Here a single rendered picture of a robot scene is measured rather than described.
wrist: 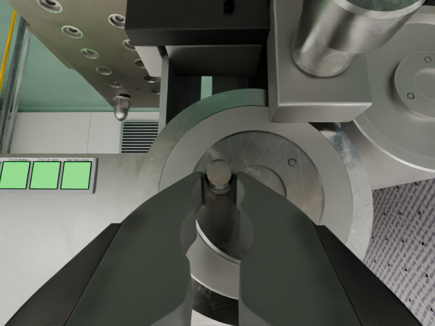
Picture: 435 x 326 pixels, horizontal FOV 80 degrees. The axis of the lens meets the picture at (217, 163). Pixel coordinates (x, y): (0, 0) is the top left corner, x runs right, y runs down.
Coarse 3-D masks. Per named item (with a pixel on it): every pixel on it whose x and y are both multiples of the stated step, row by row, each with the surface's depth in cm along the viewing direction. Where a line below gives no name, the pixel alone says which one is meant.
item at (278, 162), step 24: (216, 144) 15; (240, 144) 15; (264, 144) 15; (288, 144) 15; (240, 168) 15; (264, 168) 15; (288, 168) 15; (312, 168) 14; (288, 192) 14; (312, 192) 14; (216, 216) 14; (312, 216) 14; (216, 240) 14
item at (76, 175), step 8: (64, 168) 50; (72, 168) 50; (80, 168) 50; (88, 168) 50; (64, 176) 50; (72, 176) 50; (80, 176) 50; (88, 176) 50; (64, 184) 49; (72, 184) 49; (80, 184) 49
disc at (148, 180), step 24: (216, 96) 18; (240, 96) 18; (264, 96) 18; (192, 120) 17; (168, 144) 17; (336, 144) 17; (144, 168) 17; (360, 168) 16; (144, 192) 16; (360, 192) 16; (360, 216) 16; (360, 240) 16; (192, 288) 15; (216, 312) 15
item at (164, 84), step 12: (168, 60) 19; (168, 72) 19; (168, 84) 19; (180, 84) 24; (192, 84) 33; (168, 96) 19; (180, 96) 24; (192, 96) 33; (168, 108) 19; (180, 108) 24; (168, 120) 19
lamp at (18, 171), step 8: (8, 168) 50; (16, 168) 50; (24, 168) 50; (8, 176) 50; (16, 176) 50; (24, 176) 50; (0, 184) 50; (8, 184) 50; (16, 184) 50; (24, 184) 50
